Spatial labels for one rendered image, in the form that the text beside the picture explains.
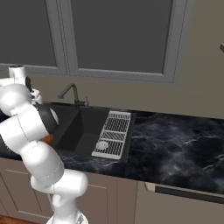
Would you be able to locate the orange bowl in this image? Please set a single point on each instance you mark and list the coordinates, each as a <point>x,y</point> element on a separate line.
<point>48,137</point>

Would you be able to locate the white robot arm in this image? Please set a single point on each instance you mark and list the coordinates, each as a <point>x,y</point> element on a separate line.
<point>35,131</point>

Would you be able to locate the narrow grey framed window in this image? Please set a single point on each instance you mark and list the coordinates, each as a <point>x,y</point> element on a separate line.
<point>26,32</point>

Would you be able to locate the beige dishwasher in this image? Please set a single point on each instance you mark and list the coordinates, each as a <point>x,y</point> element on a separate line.
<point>178,208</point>

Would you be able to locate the dark grey tap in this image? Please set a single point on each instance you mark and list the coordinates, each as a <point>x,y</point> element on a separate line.
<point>74,93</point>

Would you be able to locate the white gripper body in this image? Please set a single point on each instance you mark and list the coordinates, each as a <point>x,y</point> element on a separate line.
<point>36,96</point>

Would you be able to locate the beige cupboard door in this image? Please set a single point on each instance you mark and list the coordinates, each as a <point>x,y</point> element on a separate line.
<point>100,198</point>
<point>20,192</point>

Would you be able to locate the wide grey framed window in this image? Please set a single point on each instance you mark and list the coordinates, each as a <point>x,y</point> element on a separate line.
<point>122,38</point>

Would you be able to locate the black sink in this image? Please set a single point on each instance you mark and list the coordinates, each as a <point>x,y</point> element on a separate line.
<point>84,128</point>

